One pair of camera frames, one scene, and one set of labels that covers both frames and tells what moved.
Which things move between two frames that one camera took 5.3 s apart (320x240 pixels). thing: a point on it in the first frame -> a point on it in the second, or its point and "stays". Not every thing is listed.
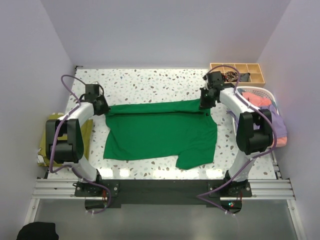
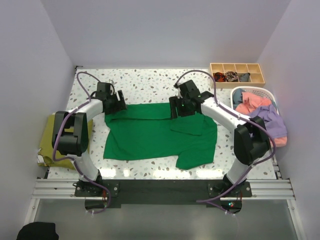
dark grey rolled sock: x=244 y=77 stays
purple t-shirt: x=279 y=124 stays
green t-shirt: x=181 y=131 stays
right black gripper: x=203 y=105 -> x=174 y=102
